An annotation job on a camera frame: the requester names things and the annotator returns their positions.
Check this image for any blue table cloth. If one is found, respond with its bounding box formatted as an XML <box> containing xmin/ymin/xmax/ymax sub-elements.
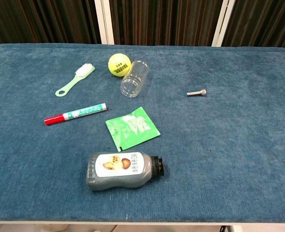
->
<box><xmin>0</xmin><ymin>43</ymin><xmax>285</xmax><ymax>223</ymax></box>

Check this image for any white partition frame post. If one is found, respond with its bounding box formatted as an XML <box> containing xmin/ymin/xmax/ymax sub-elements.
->
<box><xmin>94</xmin><ymin>0</ymin><xmax>115</xmax><ymax>45</ymax></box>
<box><xmin>211</xmin><ymin>0</ymin><xmax>236</xmax><ymax>47</ymax></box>

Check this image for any yellow tennis ball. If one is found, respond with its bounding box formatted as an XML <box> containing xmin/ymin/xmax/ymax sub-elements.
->
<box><xmin>107</xmin><ymin>53</ymin><xmax>132</xmax><ymax>77</ymax></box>

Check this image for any green foil sachet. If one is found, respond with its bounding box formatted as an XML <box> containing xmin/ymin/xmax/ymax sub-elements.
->
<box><xmin>105</xmin><ymin>106</ymin><xmax>162</xmax><ymax>153</ymax></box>

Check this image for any grey sauce bottle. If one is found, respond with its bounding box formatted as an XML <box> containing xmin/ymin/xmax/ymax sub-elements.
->
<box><xmin>86</xmin><ymin>151</ymin><xmax>166</xmax><ymax>191</ymax></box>

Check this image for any silver metal bolt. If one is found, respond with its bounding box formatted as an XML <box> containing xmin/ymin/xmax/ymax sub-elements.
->
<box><xmin>186</xmin><ymin>88</ymin><xmax>208</xmax><ymax>97</ymax></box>

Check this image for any red capped marker pen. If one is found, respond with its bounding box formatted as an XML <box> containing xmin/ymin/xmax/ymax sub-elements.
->
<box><xmin>44</xmin><ymin>102</ymin><xmax>107</xmax><ymax>126</ymax></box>

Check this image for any clear plastic jar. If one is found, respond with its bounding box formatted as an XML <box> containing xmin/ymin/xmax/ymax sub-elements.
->
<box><xmin>120</xmin><ymin>60</ymin><xmax>150</xmax><ymax>99</ymax></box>

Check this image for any light green brush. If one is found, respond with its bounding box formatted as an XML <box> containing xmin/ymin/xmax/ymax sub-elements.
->
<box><xmin>55</xmin><ymin>63</ymin><xmax>96</xmax><ymax>98</ymax></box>

